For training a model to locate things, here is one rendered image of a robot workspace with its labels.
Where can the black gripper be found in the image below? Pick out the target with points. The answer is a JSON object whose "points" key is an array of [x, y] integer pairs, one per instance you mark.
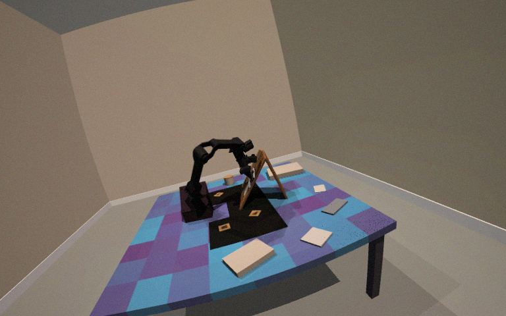
{"points": [[244, 167]]}

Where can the grey cylinder with orange top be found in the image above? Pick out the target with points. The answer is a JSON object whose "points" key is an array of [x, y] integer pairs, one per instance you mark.
{"points": [[228, 180]]}

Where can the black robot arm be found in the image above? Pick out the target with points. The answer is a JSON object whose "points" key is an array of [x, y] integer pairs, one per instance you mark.
{"points": [[201, 157]]}

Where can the grey flat rectangular tile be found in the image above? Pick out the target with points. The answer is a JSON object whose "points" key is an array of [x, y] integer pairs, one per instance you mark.
{"points": [[334, 206]]}

